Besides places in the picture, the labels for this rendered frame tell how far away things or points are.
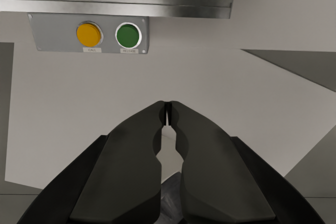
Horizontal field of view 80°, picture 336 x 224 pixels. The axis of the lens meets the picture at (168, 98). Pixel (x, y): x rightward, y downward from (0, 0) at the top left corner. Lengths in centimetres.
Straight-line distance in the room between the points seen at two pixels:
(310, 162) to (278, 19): 197
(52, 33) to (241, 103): 48
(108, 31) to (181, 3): 14
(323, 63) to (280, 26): 128
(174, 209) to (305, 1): 55
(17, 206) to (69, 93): 233
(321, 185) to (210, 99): 228
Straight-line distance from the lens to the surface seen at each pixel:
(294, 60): 169
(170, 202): 52
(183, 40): 50
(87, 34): 40
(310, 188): 272
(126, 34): 38
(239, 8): 52
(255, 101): 62
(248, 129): 67
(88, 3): 41
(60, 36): 43
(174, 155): 59
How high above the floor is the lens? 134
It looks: 61 degrees down
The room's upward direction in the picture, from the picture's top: 177 degrees clockwise
